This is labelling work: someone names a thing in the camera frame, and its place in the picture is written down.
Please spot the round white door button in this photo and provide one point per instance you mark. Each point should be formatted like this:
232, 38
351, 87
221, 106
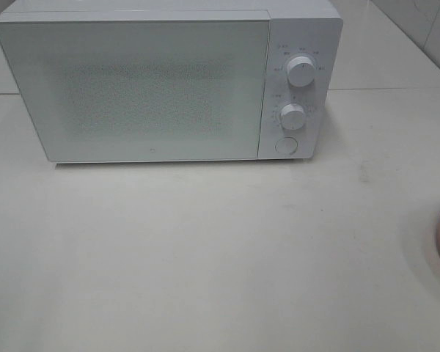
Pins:
286, 146

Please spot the upper white microwave knob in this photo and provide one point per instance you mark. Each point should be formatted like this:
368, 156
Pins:
300, 70

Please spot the white microwave knob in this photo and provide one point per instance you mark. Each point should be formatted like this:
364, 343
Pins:
300, 70
292, 117

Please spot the lower white microwave knob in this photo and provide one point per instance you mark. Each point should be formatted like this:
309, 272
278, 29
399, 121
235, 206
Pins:
292, 117

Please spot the white microwave door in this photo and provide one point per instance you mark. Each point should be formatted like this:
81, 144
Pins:
156, 91

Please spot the white microwave oven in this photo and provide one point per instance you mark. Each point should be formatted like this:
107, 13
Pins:
311, 28

